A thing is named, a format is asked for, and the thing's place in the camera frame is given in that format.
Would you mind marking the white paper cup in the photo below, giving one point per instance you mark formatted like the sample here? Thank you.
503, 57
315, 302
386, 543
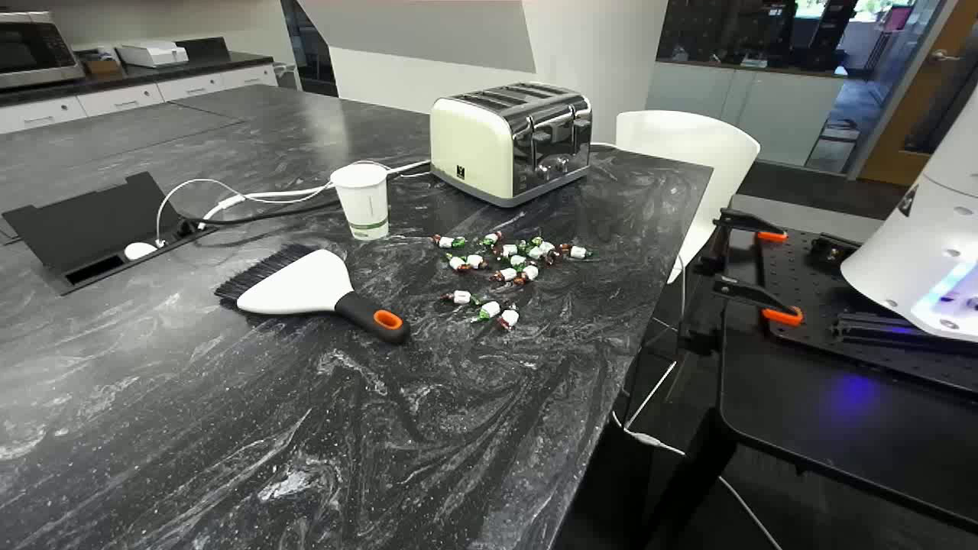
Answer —
362, 190

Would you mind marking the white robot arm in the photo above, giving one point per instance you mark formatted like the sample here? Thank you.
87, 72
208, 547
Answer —
924, 258

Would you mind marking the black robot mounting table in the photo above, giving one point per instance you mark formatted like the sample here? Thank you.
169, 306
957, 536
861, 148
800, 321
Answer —
909, 445

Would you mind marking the cream four-slot toaster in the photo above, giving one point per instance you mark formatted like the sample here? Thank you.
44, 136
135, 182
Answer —
510, 146

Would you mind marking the white appliance on back counter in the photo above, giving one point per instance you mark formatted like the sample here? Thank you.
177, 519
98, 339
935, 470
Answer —
154, 53

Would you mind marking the microwave oven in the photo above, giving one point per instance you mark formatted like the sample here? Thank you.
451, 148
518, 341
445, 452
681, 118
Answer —
36, 53

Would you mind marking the candy white green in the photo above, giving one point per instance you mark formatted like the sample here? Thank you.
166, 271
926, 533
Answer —
486, 310

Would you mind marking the candy white brown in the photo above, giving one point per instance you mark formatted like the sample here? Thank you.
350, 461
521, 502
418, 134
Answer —
507, 318

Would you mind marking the back kitchen cabinet counter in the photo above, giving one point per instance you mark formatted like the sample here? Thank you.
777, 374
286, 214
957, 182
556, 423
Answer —
139, 88

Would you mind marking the white chair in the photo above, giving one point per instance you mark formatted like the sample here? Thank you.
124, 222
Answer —
696, 138

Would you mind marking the orange-handled clamp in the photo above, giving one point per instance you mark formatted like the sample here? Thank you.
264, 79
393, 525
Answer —
770, 306
761, 232

